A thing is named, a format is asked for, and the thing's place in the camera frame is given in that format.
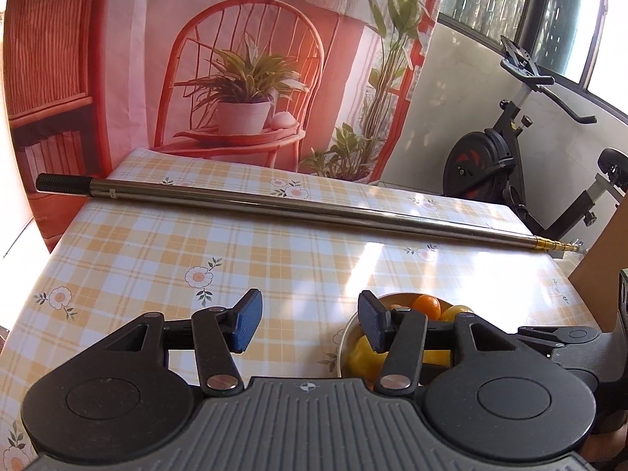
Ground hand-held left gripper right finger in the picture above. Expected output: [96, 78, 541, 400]
[357, 289, 522, 397]

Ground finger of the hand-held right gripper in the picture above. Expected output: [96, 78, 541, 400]
[519, 325, 600, 351]

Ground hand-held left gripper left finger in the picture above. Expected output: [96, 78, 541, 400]
[98, 288, 264, 398]

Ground round metal bowl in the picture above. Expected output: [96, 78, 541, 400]
[338, 292, 474, 378]

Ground large yellow pomelo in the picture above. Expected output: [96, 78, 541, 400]
[347, 336, 393, 380]

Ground small orange tangerine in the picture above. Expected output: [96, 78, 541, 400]
[411, 294, 442, 319]

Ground plaid floral tablecloth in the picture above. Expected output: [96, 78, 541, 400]
[0, 147, 597, 471]

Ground telescopic metal pole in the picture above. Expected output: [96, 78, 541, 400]
[35, 173, 584, 256]

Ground black exercise bike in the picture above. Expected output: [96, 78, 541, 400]
[442, 35, 628, 241]

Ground printed backdrop cloth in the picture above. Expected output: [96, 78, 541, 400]
[2, 0, 449, 251]

